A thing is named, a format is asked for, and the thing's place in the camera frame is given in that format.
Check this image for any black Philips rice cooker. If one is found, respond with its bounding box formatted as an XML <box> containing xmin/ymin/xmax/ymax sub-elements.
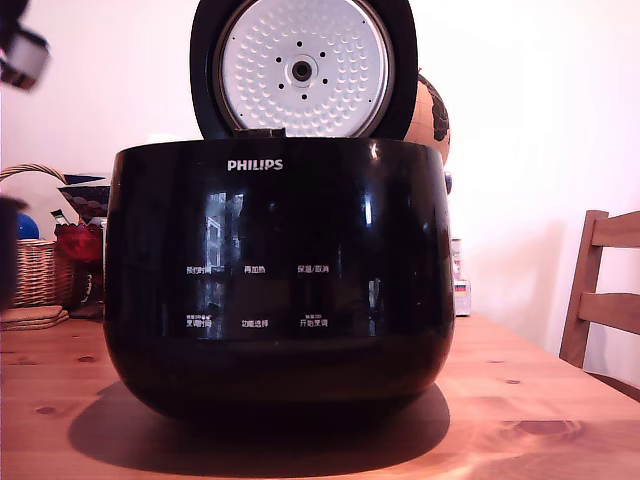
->
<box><xmin>102</xmin><ymin>136</ymin><xmax>458</xmax><ymax>422</ymax></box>

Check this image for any dark patterned paper gift bag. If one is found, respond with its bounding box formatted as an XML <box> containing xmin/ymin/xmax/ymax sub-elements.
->
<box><xmin>57</xmin><ymin>172</ymin><xmax>113</xmax><ymax>227</ymax></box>

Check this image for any wooden chair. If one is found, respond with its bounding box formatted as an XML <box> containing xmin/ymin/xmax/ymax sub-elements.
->
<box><xmin>558</xmin><ymin>209</ymin><xmax>640</xmax><ymax>402</ymax></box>

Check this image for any wicker basket with handle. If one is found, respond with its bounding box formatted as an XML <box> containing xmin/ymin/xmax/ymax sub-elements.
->
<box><xmin>0</xmin><ymin>163</ymin><xmax>77</xmax><ymax>309</ymax></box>

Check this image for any stack of cork coasters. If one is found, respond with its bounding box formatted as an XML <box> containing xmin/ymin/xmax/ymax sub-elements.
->
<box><xmin>0</xmin><ymin>306</ymin><xmax>71</xmax><ymax>332</ymax></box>

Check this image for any red glass jar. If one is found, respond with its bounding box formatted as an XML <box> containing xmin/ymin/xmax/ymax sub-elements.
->
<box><xmin>53</xmin><ymin>223</ymin><xmax>107</xmax><ymax>264</ymax></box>

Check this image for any black rice cooker lid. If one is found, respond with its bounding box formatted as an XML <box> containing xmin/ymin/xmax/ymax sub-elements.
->
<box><xmin>189</xmin><ymin>0</ymin><xmax>419</xmax><ymax>142</ymax></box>

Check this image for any grey cardboard box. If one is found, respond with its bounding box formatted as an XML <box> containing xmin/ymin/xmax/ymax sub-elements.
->
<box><xmin>453</xmin><ymin>278</ymin><xmax>474</xmax><ymax>318</ymax></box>

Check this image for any blue ball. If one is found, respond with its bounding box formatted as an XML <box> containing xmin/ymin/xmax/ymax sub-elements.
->
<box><xmin>16</xmin><ymin>212</ymin><xmax>41</xmax><ymax>242</ymax></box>

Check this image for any cork globe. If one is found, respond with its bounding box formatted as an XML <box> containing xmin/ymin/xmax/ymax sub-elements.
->
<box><xmin>402</xmin><ymin>72</ymin><xmax>452</xmax><ymax>164</ymax></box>

